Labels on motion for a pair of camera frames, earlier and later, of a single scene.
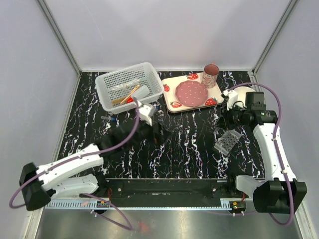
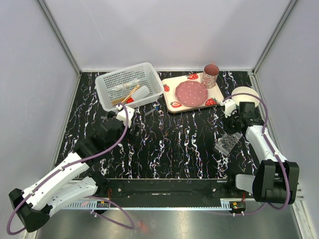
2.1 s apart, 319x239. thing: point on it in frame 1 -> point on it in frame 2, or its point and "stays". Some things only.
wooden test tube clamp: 131,93 stays
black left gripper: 161,137 -> 132,137
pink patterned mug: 210,71 stays
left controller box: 104,203 stays
